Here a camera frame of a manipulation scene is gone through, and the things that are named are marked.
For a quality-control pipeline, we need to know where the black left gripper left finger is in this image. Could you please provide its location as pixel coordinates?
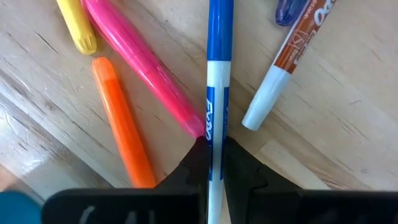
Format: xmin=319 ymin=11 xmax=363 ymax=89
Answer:
xmin=154 ymin=136 xmax=209 ymax=224

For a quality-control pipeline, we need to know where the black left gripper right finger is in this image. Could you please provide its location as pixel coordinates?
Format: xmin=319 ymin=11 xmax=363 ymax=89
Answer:
xmin=222 ymin=136 xmax=302 ymax=224

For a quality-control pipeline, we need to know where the long orange highlighter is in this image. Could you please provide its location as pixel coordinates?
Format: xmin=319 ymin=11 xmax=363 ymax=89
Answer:
xmin=91 ymin=57 xmax=157 ymax=189

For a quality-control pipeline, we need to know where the blue Expo marker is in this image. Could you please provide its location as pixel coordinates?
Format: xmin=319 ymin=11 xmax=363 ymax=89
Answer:
xmin=205 ymin=0 xmax=234 ymax=224

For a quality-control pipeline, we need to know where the yellow gel highlighter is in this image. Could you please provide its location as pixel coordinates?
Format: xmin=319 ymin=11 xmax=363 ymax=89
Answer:
xmin=55 ymin=0 xmax=98 ymax=56

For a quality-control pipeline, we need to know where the pink gel highlighter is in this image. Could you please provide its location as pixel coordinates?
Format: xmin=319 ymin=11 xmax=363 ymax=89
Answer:
xmin=81 ymin=0 xmax=206 ymax=139

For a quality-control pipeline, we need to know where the indigo gel highlighter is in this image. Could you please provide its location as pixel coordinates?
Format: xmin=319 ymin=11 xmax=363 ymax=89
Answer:
xmin=275 ymin=0 xmax=308 ymax=27

